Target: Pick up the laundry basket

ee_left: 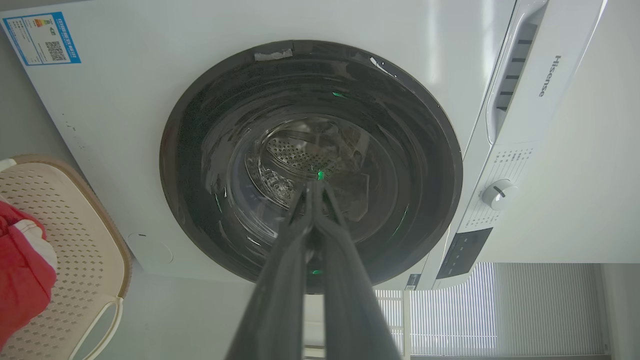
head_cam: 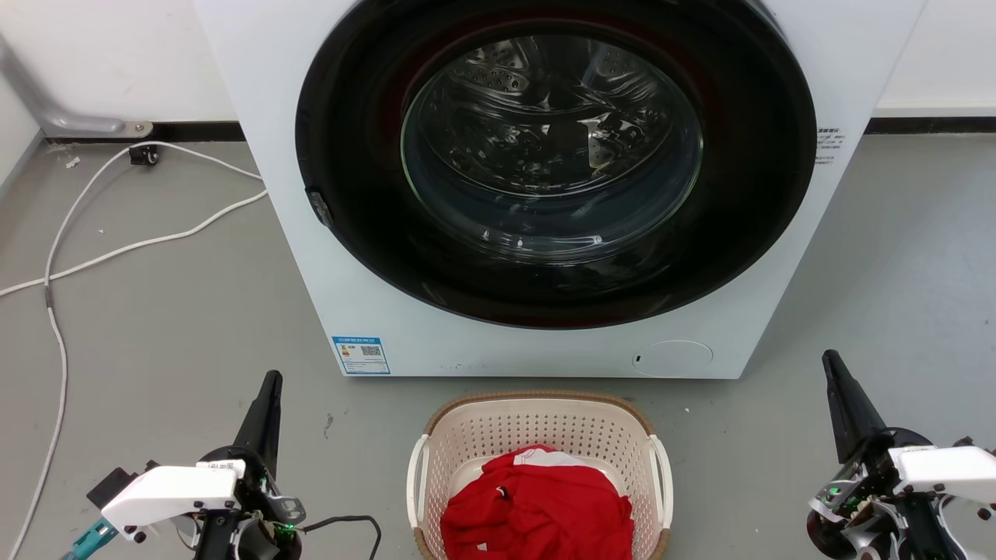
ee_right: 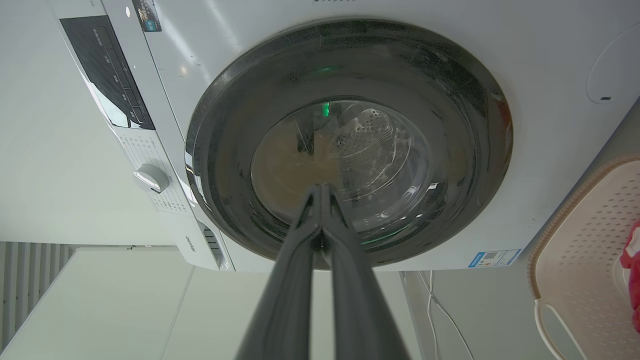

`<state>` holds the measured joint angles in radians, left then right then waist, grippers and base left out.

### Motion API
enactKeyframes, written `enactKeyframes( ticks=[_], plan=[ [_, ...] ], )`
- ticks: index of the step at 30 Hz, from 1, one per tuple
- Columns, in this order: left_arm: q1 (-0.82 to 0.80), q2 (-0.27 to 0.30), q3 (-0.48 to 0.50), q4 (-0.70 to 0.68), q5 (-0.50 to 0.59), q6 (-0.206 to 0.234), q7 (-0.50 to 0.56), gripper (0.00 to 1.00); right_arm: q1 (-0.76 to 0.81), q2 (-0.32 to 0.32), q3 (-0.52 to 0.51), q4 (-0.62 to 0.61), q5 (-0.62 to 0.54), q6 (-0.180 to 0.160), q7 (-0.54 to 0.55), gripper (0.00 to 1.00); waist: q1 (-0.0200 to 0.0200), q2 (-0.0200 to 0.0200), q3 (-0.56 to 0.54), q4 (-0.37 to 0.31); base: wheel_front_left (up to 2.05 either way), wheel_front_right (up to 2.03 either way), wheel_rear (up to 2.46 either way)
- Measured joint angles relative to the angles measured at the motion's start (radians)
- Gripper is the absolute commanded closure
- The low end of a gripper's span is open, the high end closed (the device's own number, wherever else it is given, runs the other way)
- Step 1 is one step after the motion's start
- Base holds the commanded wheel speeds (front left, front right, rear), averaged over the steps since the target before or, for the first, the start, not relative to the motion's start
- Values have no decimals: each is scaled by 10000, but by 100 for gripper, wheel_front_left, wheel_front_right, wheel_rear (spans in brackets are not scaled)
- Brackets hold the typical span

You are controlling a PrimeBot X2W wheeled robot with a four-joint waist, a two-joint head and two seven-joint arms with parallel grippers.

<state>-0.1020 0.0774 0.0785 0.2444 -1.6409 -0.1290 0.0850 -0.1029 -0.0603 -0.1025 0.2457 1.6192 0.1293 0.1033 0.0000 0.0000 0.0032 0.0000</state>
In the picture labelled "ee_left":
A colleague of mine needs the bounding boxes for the round dark washing machine door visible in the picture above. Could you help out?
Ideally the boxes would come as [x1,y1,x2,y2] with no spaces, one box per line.
[159,40,463,295]

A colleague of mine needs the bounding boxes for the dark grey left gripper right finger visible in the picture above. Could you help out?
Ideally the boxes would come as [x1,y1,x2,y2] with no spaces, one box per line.
[313,181,402,360]

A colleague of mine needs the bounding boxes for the white Hisense washing machine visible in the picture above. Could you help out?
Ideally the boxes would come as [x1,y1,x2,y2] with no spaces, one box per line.
[0,0,640,292]

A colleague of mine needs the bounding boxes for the beige perforated laundry basket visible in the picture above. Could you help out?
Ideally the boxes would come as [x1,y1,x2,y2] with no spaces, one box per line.
[0,154,133,360]

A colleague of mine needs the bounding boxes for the white vertical window blind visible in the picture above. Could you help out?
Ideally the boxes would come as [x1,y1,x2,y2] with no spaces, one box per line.
[374,261,607,358]

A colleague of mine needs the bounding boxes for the blue energy label sticker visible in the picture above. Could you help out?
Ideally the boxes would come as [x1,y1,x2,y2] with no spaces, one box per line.
[2,11,82,67]

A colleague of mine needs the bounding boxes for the white washing machine control knob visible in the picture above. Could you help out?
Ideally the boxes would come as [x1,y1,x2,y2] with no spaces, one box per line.
[481,179,519,211]

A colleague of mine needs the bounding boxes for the red and white garment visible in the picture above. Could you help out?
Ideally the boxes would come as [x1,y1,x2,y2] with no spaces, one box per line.
[0,196,58,351]

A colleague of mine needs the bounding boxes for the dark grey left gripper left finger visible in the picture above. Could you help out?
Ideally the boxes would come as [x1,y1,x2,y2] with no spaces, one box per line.
[225,181,316,360]

